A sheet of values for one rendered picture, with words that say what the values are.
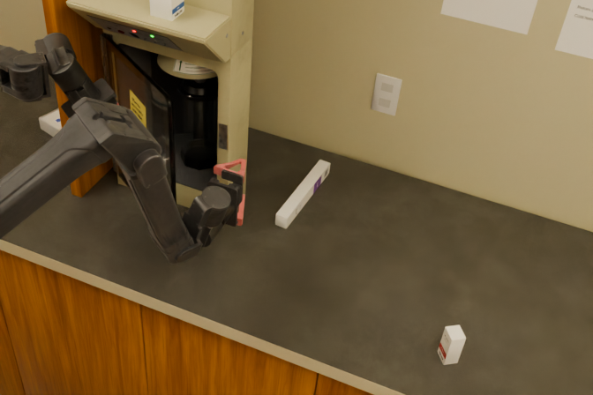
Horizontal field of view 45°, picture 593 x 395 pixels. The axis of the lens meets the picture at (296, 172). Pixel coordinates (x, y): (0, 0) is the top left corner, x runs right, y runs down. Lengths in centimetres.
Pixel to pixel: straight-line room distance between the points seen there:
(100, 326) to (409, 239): 81
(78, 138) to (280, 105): 119
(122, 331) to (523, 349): 96
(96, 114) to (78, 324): 107
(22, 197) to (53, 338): 114
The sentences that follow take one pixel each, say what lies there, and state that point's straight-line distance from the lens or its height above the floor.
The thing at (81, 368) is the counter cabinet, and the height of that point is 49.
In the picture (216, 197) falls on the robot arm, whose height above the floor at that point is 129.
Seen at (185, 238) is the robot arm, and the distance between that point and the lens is 134.
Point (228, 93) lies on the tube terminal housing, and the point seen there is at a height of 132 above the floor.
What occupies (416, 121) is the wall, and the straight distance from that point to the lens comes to 198.
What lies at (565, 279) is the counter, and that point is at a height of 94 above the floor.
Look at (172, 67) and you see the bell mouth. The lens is 167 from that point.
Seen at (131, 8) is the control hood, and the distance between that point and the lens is 153.
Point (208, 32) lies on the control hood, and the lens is 144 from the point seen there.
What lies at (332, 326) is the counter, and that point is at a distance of 162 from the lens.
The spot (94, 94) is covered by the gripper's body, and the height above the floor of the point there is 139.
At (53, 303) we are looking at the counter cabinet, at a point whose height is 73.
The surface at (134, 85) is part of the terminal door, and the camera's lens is 160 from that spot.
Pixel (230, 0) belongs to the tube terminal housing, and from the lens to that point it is 149.
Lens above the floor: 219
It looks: 39 degrees down
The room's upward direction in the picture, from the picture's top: 6 degrees clockwise
